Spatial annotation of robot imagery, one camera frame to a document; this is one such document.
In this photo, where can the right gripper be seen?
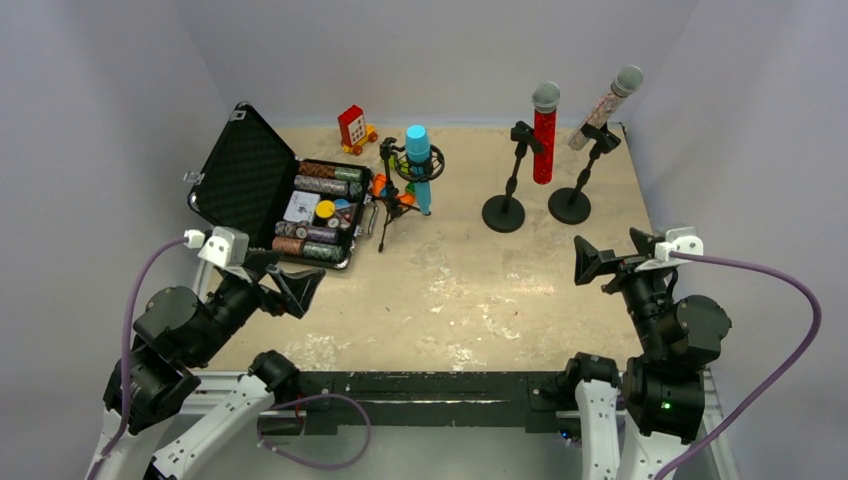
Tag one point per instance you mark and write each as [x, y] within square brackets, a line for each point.
[626, 266]

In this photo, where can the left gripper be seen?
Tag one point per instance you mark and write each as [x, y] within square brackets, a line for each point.
[263, 284]

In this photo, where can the black round-base mic stand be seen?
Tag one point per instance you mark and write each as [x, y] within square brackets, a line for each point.
[571, 205]

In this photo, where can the tall black mic stand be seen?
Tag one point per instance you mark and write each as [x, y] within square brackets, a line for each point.
[504, 213]

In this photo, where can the red glitter microphone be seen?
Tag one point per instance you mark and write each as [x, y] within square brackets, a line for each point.
[545, 99]

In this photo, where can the silver glitter microphone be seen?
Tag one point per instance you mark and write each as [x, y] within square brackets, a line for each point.
[628, 80]

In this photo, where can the blue toy microphone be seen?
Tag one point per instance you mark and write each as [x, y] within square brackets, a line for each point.
[418, 153]

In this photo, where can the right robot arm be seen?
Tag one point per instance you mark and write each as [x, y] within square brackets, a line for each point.
[634, 422]

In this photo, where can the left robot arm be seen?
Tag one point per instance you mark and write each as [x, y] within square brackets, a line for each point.
[178, 333]

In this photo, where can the black poker chip case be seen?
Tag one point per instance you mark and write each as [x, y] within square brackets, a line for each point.
[305, 210]

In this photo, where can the red toy block house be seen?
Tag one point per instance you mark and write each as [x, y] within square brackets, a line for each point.
[355, 132]

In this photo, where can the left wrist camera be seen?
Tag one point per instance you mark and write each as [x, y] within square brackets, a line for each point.
[225, 248]

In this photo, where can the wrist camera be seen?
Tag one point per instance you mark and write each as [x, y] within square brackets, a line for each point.
[225, 248]
[682, 240]

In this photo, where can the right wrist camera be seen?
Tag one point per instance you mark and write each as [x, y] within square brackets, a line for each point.
[682, 240]

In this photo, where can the tripod shock-mount mic stand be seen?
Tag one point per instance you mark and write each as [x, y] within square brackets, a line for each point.
[394, 160]

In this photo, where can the black base frame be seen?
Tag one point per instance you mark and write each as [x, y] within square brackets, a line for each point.
[512, 399]

